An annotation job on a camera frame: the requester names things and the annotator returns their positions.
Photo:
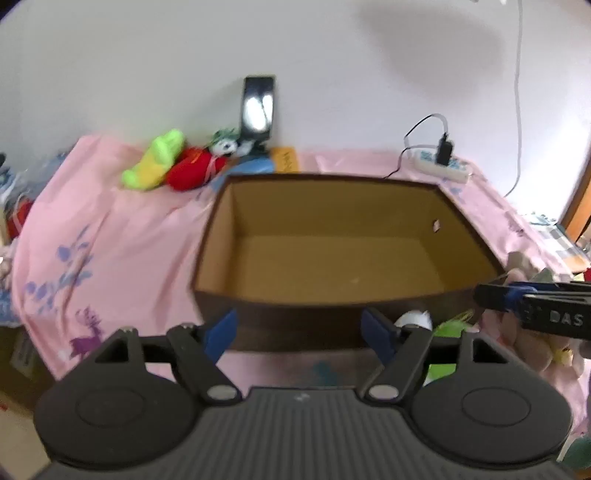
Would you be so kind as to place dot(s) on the large green plush toy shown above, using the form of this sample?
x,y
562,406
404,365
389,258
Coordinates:
x,y
450,330

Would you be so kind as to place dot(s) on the red plush toy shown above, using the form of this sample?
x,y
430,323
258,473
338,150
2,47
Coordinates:
x,y
189,171

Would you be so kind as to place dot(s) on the brown cardboard box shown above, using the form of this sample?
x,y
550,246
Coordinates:
x,y
332,258

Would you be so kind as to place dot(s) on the grey plush toy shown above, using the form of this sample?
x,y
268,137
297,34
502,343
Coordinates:
x,y
526,265

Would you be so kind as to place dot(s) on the pink printed bedsheet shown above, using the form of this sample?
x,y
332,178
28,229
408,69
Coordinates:
x,y
138,240

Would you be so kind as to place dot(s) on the dark phone stand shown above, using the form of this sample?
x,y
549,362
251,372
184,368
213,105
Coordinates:
x,y
254,145

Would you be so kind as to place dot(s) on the plaid cloth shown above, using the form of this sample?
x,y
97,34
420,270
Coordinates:
x,y
549,230

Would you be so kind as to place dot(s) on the white power strip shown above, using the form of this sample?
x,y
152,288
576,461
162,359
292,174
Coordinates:
x,y
450,170

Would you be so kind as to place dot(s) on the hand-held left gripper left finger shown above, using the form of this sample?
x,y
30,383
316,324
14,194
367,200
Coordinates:
x,y
221,331

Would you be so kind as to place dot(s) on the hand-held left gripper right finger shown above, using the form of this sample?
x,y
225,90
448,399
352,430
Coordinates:
x,y
376,330

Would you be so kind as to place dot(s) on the yellow booklet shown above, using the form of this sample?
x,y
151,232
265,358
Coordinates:
x,y
286,160

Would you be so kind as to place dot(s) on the black smartphone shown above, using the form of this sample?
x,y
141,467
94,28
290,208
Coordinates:
x,y
257,106

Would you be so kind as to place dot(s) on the wooden door frame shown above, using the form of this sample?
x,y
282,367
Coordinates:
x,y
579,203

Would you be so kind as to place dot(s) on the blue glasses case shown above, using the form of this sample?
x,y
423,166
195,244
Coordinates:
x,y
256,166

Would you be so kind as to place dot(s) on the panda plush toy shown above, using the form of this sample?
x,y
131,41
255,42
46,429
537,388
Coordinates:
x,y
225,145

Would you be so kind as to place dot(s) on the black charger plug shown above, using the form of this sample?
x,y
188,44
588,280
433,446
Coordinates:
x,y
444,150

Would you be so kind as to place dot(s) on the green and yellow plush toy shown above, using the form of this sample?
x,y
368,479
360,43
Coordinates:
x,y
150,164

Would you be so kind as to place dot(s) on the red cloth item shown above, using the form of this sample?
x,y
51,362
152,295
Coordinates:
x,y
18,217

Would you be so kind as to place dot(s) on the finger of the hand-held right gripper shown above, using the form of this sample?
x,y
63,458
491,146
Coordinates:
x,y
554,288
494,296

